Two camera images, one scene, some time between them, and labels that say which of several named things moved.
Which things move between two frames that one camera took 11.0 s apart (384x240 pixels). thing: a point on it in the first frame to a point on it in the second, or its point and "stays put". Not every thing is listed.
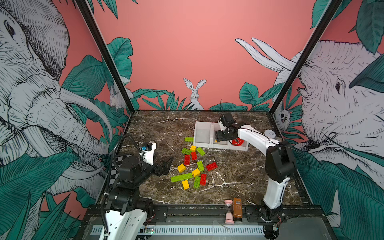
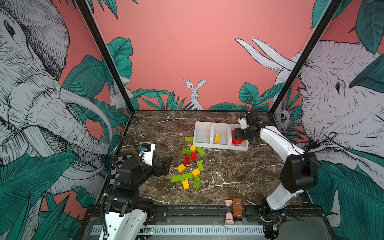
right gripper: (218, 136) to (238, 134)
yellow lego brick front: (185, 184) stays put
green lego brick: (197, 180) stays put
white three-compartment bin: (204, 137) stays put
